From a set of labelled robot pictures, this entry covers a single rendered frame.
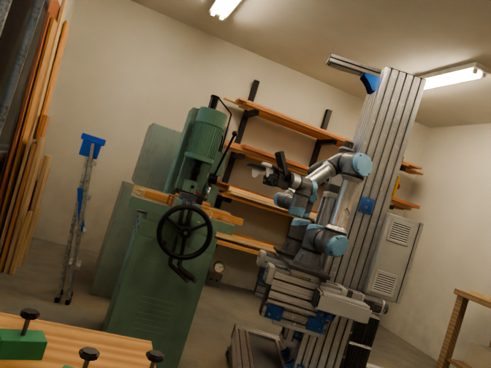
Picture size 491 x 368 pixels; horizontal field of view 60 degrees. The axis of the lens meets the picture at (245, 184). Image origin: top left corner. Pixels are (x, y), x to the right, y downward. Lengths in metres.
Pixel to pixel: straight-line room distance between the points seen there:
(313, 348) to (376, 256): 0.63
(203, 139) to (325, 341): 1.34
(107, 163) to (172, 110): 0.91
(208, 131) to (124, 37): 2.70
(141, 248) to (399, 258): 1.43
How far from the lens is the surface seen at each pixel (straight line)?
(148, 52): 5.01
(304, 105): 5.40
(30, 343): 1.27
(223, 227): 2.45
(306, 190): 2.04
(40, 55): 3.62
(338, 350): 2.66
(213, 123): 2.50
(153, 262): 2.44
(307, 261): 2.28
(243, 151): 4.60
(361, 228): 2.53
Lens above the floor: 1.09
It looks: 1 degrees up
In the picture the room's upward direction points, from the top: 17 degrees clockwise
